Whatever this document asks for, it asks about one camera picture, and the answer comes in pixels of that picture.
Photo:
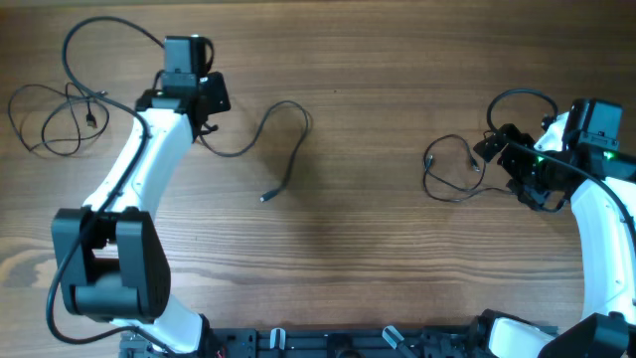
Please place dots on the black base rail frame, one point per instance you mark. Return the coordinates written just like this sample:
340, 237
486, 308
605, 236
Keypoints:
427, 342

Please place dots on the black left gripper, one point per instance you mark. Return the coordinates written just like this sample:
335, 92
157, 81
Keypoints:
219, 84

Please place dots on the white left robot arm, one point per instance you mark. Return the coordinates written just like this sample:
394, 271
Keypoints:
111, 264

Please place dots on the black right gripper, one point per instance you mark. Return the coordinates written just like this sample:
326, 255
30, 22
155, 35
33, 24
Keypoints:
504, 159

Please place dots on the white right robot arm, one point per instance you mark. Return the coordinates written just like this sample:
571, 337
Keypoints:
577, 155

